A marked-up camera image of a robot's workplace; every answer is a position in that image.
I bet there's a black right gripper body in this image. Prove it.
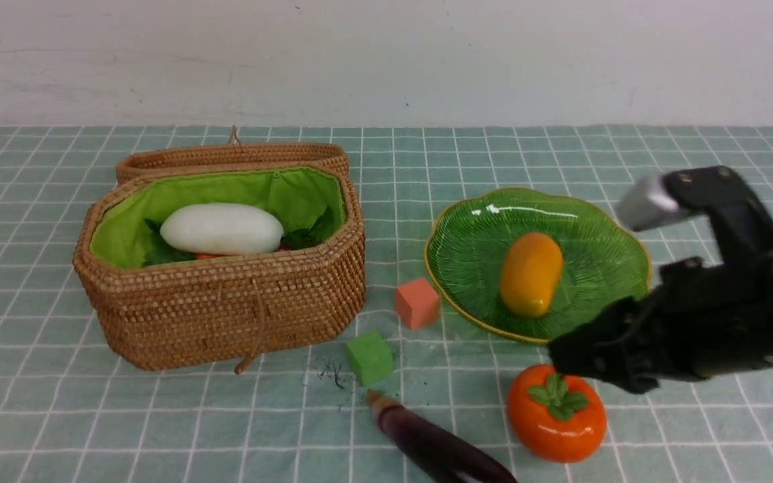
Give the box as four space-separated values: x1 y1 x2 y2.
547 259 706 394

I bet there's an orange persimmon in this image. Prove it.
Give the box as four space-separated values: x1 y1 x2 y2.
506 364 608 464

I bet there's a yellow orange mango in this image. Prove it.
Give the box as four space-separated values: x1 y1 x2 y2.
498 232 564 319

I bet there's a purple eggplant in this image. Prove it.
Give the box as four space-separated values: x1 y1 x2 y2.
365 390 517 482

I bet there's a white radish with leaves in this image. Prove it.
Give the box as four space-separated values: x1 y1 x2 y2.
142 203 333 267

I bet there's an orange carrot with leaves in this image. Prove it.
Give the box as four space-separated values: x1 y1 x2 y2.
195 245 289 260

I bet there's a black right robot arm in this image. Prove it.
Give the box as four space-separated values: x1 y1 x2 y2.
547 257 773 394

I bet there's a green glass leaf plate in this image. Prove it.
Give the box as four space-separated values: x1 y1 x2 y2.
424 187 652 343

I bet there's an orange foam cube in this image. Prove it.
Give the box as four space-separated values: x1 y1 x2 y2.
395 278 441 330

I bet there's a green foam cube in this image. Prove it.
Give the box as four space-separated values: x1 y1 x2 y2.
346 331 395 387

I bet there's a woven wicker basket green lining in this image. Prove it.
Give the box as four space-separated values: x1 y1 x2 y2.
73 166 366 372

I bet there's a woven wicker basket lid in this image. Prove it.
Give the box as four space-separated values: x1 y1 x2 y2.
115 126 350 184

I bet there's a green checkered tablecloth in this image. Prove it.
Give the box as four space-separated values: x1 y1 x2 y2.
0 125 773 482

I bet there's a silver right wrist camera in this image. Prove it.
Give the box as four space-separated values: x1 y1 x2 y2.
615 165 773 264

